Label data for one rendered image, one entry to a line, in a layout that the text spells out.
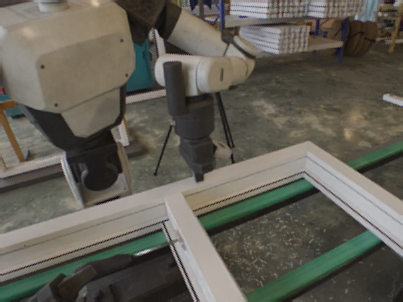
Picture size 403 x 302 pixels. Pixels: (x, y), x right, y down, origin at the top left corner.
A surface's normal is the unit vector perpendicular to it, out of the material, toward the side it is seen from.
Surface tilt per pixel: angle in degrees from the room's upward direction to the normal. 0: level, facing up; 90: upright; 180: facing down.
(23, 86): 97
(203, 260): 0
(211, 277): 0
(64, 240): 90
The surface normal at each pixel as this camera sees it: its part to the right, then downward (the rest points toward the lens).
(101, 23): 0.58, -0.15
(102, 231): 0.42, 0.48
